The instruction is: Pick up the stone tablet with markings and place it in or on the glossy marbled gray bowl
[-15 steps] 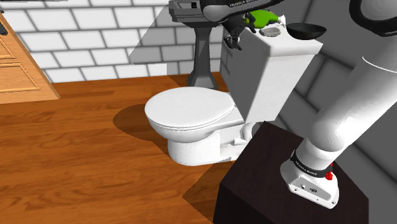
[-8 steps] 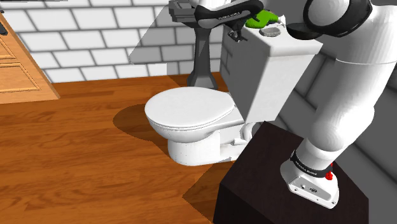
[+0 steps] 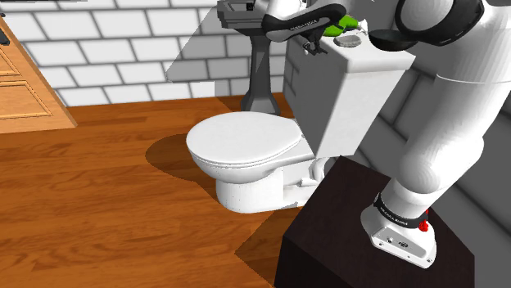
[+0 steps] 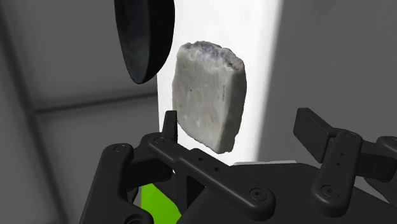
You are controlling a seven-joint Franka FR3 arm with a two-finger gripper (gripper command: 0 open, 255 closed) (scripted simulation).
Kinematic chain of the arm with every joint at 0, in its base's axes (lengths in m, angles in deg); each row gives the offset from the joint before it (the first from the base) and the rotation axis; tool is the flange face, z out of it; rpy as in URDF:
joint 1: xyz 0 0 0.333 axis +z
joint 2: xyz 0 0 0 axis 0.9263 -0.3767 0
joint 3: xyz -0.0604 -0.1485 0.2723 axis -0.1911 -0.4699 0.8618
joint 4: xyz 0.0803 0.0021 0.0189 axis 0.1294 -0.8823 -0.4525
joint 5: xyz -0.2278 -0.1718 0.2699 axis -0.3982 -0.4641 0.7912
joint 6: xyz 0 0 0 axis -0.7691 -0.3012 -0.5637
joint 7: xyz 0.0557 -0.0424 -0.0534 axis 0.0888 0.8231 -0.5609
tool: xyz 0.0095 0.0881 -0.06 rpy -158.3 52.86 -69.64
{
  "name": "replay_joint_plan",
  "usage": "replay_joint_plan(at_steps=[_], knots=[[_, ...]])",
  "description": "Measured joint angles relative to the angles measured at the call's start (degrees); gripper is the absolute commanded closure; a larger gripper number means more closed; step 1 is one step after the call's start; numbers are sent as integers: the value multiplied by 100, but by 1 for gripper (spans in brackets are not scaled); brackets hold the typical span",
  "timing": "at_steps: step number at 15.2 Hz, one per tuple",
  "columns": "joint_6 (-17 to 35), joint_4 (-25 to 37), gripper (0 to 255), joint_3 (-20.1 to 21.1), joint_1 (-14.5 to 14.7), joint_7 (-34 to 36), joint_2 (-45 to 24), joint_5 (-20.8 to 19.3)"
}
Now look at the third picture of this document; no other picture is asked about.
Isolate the grey round disc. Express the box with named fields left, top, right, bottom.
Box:
left=332, top=34, right=363, bottom=48

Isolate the grey pedestal sink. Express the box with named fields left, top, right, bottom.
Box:
left=216, top=0, right=281, bottom=116

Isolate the black bowl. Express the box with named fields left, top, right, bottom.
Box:
left=367, top=28, right=419, bottom=52

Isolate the white toilet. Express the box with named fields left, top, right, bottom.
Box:
left=185, top=29, right=417, bottom=214

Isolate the wooden cabinet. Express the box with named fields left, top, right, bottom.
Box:
left=0, top=15, right=78, bottom=135

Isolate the green bottle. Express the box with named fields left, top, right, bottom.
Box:
left=322, top=14, right=361, bottom=38

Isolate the dark robot stand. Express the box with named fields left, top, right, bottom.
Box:
left=273, top=155, right=476, bottom=288

